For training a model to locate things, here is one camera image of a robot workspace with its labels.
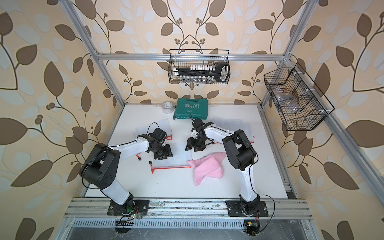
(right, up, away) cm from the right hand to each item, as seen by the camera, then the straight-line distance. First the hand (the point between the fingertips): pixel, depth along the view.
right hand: (190, 149), depth 95 cm
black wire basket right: (+56, +27, -22) cm, 66 cm away
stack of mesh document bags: (-21, +15, -16) cm, 30 cm away
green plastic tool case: (+5, +28, +17) cm, 34 cm away
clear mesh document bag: (+30, +16, +14) cm, 37 cm away
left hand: (-13, -2, -3) cm, 13 cm away
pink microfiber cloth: (+12, -6, -13) cm, 18 cm away
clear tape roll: (-19, +29, +25) cm, 43 cm away
